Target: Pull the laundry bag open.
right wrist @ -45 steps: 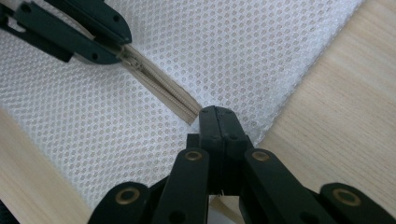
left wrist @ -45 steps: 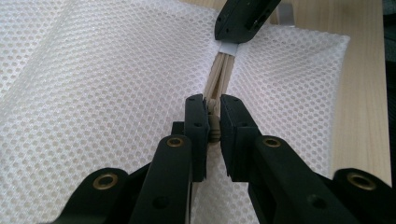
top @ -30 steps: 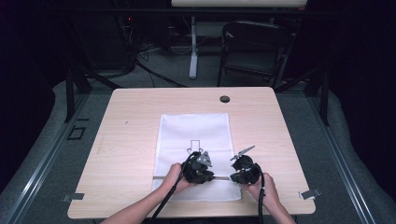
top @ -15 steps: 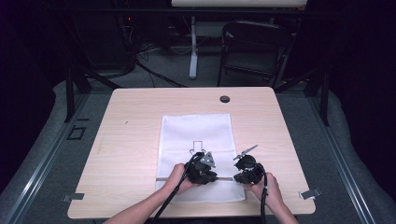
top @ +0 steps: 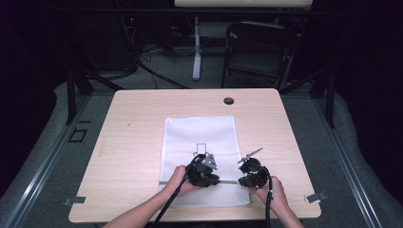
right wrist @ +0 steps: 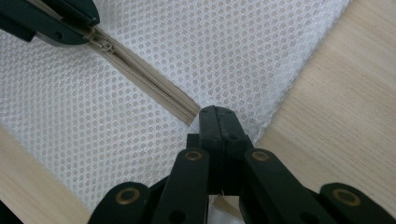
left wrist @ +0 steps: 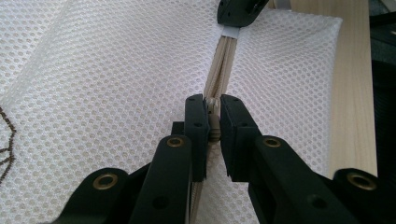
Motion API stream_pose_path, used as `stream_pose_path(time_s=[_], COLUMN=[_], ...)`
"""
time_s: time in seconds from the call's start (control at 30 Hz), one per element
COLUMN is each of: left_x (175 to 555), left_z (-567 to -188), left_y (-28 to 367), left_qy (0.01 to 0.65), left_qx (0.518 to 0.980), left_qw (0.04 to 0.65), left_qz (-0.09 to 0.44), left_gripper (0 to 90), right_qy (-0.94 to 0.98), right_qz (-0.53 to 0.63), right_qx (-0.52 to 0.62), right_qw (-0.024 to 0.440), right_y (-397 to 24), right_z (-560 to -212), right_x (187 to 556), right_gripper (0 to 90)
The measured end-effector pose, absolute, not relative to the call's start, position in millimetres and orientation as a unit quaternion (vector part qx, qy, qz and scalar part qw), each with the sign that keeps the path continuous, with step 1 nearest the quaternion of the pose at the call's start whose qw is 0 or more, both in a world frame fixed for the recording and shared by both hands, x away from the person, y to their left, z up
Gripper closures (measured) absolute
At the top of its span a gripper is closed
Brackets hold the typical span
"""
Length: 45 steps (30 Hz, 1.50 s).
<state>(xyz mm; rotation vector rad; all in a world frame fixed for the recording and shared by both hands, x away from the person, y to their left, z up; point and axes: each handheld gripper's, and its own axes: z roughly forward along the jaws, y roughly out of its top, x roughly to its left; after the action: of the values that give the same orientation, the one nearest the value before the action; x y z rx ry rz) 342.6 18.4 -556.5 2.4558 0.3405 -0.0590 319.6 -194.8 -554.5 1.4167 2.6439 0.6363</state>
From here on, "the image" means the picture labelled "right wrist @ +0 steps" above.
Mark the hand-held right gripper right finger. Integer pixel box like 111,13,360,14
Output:
215,105,255,195

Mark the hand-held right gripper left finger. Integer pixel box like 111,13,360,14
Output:
198,105,224,195

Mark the white mesh laundry bag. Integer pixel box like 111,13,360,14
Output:
0,0,353,224

